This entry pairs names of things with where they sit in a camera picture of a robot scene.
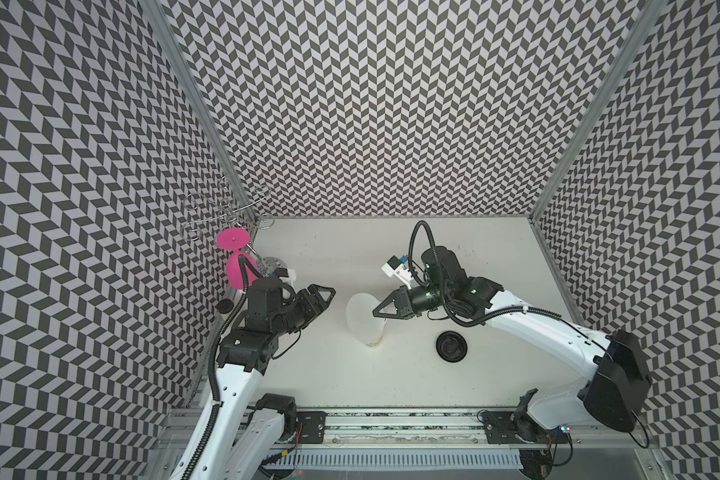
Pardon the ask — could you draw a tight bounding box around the black plastic cup lid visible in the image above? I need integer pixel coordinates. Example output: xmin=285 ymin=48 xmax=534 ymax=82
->
xmin=435 ymin=331 xmax=468 ymax=363

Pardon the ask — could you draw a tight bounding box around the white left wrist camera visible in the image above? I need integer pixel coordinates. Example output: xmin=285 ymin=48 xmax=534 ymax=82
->
xmin=271 ymin=267 xmax=297 ymax=287

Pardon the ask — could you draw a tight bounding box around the translucent round leak-proof paper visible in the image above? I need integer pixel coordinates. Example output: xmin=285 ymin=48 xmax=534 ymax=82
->
xmin=346 ymin=293 xmax=386 ymax=347

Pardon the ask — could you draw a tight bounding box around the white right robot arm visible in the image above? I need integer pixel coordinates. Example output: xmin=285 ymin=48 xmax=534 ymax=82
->
xmin=373 ymin=246 xmax=653 ymax=441

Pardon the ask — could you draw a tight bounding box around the pink plastic wine glass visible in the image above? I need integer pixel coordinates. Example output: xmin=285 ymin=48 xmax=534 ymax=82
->
xmin=216 ymin=227 xmax=258 ymax=290

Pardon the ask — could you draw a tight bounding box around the small black-capped spice jar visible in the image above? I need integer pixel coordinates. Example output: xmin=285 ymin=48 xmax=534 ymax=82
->
xmin=216 ymin=298 xmax=234 ymax=315

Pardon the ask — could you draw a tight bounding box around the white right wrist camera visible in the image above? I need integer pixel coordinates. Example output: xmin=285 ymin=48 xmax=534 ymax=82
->
xmin=382 ymin=255 xmax=415 ymax=289

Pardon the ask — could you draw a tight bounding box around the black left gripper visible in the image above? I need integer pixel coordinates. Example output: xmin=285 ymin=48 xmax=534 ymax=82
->
xmin=271 ymin=283 xmax=336 ymax=337

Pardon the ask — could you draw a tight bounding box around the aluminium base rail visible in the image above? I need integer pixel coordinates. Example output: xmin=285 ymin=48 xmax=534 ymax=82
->
xmin=155 ymin=406 xmax=661 ymax=480

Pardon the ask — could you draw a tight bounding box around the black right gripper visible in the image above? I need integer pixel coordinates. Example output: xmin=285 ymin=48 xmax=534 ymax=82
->
xmin=372 ymin=281 xmax=451 ymax=319

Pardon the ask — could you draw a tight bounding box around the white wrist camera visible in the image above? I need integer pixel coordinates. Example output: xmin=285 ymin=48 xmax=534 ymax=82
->
xmin=271 ymin=267 xmax=297 ymax=287
xmin=382 ymin=255 xmax=415 ymax=289

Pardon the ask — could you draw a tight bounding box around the chrome wire glass rack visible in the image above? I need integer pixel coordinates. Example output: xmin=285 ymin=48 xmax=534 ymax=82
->
xmin=182 ymin=177 xmax=289 ymax=295

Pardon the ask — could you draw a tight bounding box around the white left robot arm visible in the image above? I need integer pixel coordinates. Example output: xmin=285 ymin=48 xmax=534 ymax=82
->
xmin=171 ymin=277 xmax=336 ymax=479

